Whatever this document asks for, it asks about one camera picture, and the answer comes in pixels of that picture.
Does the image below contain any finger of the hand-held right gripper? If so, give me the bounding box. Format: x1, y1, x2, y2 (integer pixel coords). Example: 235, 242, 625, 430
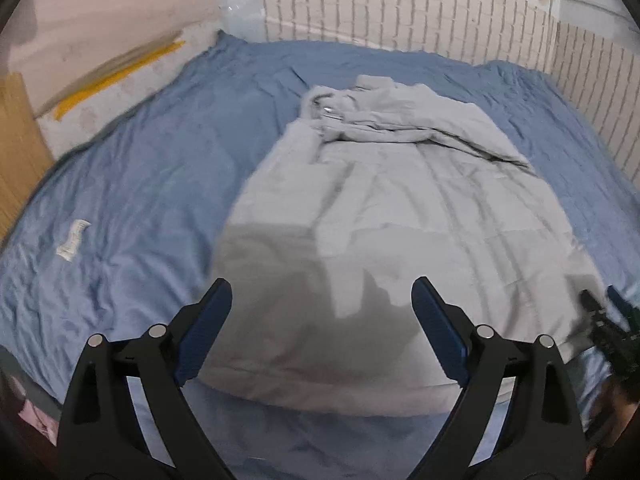
579, 289, 610, 341
606, 285, 640, 328

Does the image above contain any person's right hand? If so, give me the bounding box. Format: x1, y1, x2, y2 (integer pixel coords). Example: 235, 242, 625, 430
587, 372, 638, 468

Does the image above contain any pink cloth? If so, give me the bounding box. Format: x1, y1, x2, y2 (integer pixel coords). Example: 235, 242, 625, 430
17, 399, 62, 447

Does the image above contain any blue bed sheet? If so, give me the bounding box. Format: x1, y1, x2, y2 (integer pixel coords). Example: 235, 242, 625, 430
0, 30, 640, 480

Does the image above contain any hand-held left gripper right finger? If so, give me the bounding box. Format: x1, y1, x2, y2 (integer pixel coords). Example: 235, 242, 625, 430
407, 276, 588, 480

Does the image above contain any white fabric label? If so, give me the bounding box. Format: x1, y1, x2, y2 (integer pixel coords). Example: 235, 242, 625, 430
56, 219, 92, 262

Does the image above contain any clear plastic sheet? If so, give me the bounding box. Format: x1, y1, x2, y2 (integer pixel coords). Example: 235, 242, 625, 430
212, 0, 267, 42

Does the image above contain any wooden board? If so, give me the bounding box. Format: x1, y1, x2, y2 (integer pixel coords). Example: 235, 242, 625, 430
0, 71, 56, 243

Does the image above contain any floral patterned mattress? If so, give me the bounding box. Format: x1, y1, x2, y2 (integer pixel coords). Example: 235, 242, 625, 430
37, 27, 223, 147

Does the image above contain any yellow strip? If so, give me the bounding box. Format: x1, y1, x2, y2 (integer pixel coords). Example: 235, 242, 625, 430
52, 40, 186, 122

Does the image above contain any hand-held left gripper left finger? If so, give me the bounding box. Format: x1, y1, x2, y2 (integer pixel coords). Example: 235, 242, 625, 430
57, 278, 236, 480

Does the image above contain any light grey padded jacket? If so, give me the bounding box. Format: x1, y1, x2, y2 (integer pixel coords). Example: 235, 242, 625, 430
200, 74, 608, 418

